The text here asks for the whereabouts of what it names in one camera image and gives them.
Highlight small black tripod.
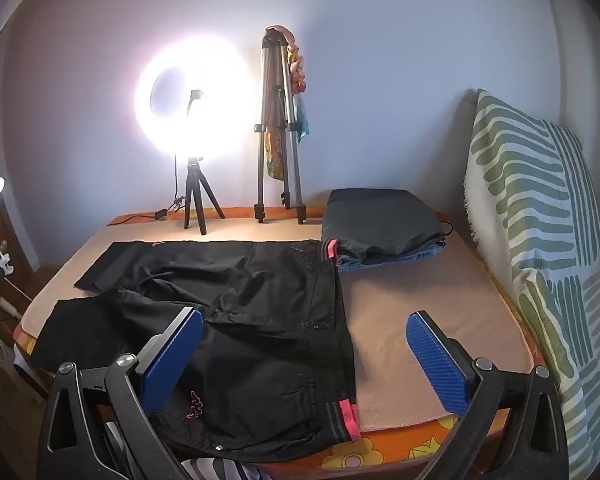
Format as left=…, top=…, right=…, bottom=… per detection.
left=172, top=155, right=227, bottom=236

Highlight green striped white pillow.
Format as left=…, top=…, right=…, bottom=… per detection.
left=462, top=89, right=600, bottom=480

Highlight orange patterned scarf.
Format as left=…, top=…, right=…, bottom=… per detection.
left=265, top=25, right=310, bottom=181

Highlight orange floral bedsheet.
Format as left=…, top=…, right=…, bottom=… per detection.
left=12, top=205, right=546, bottom=476

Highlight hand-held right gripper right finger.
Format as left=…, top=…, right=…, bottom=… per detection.
left=405, top=310, right=568, bottom=480

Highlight silver tripod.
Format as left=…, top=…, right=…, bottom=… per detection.
left=253, top=27, right=308, bottom=225

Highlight folded blue jeans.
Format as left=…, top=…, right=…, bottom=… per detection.
left=337, top=240, right=447, bottom=273

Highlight teal cloth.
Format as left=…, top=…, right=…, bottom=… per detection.
left=295, top=95, right=312, bottom=144

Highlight folded dark grey pants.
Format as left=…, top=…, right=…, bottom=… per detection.
left=321, top=188, right=447, bottom=266

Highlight black pants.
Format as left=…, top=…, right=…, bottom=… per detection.
left=30, top=239, right=362, bottom=463

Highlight striped cloth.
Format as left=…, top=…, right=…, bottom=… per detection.
left=180, top=455, right=267, bottom=480

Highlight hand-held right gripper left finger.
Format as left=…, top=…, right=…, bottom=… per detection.
left=37, top=305, right=206, bottom=480

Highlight black ring light cable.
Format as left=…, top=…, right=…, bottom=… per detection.
left=107, top=195, right=188, bottom=226

